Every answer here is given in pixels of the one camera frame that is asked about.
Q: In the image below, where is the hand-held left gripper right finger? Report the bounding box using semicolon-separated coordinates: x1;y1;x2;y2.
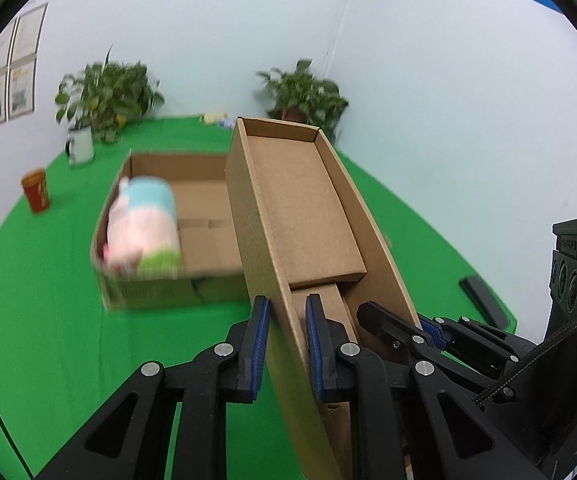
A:
305;294;548;480

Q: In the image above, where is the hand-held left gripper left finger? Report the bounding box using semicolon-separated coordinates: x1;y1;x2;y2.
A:
33;296;272;480

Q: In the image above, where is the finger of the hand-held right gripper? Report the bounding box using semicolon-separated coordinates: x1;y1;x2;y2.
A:
357;301;424;361
417;312;519;380

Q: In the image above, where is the narrow cardboard insert tray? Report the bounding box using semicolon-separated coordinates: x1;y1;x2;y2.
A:
224;116;424;480

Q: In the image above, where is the large cardboard box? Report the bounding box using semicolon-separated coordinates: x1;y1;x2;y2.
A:
91;149;249;311

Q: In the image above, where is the black remote control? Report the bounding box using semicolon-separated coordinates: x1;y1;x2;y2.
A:
459;276;518;331

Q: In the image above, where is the pink and green plush toy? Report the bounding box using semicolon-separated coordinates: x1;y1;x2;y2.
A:
102;175;183;278

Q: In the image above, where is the small leafy potted plant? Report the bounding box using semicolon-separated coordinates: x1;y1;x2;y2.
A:
256;59;350;146

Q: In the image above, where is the white enamel mug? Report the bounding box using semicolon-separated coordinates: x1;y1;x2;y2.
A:
65;122;94;167

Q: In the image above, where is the red paper cup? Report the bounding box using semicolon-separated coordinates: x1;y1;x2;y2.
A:
21;167;50;214

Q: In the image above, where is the large leafy potted plant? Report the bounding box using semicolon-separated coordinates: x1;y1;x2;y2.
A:
54;45;165;146

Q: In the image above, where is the group of framed wall certificates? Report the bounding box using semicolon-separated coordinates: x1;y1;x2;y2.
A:
0;2;49;138

